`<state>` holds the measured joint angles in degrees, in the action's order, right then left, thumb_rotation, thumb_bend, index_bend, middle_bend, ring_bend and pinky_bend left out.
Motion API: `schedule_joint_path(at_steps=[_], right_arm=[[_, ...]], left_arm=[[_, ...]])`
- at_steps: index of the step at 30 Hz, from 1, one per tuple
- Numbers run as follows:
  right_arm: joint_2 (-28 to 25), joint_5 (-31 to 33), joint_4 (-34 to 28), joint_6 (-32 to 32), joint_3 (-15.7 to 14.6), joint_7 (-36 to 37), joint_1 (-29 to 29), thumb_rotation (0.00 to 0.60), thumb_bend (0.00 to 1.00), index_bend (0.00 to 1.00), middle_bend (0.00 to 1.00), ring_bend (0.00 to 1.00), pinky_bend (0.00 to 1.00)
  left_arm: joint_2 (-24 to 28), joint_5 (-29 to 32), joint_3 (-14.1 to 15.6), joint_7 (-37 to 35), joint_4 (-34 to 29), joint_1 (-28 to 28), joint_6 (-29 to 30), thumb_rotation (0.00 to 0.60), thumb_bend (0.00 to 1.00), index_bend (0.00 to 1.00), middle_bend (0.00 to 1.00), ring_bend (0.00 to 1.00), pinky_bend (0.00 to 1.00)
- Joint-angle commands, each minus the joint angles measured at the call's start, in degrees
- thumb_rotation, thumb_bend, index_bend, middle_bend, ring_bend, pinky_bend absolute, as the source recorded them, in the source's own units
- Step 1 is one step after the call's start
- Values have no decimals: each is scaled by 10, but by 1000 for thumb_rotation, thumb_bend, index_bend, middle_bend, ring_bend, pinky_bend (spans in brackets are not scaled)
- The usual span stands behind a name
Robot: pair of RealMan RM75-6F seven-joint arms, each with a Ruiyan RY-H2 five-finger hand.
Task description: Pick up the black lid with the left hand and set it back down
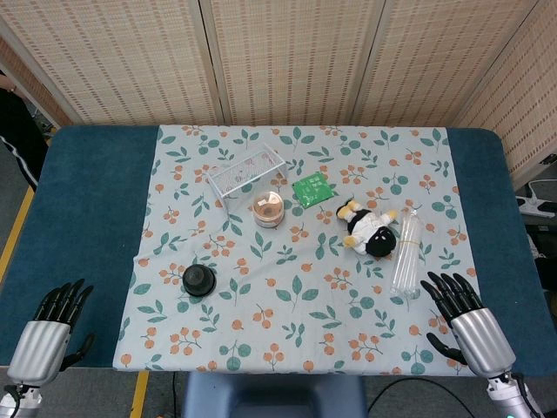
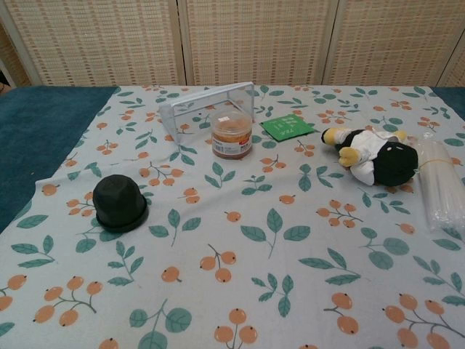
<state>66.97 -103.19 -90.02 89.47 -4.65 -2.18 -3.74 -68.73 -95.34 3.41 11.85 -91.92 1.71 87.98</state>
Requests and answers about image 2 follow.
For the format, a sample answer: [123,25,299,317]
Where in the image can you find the black plastic cup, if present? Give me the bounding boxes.
[92,174,149,234]

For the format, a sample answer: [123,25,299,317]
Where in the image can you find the clear plastic jar brown contents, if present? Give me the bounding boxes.
[211,110,254,160]

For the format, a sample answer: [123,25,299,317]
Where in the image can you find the green square packet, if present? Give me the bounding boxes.
[259,113,315,143]

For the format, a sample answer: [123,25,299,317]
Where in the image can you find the clear plastic box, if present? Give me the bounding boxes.
[158,81,255,145]

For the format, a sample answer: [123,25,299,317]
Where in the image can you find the floral print tablecloth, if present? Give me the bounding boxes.
[0,84,465,349]

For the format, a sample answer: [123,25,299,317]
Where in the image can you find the woven folding screen panel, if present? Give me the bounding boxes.
[326,0,465,88]
[0,21,36,88]
[180,0,337,87]
[0,0,185,87]

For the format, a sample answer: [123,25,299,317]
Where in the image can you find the penguin plush toy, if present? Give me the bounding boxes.
[320,127,421,188]

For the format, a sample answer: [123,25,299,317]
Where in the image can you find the teal plush table cover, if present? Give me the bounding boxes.
[0,85,123,233]

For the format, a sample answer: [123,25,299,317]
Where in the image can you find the bagged bundle of white straws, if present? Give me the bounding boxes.
[415,132,465,234]

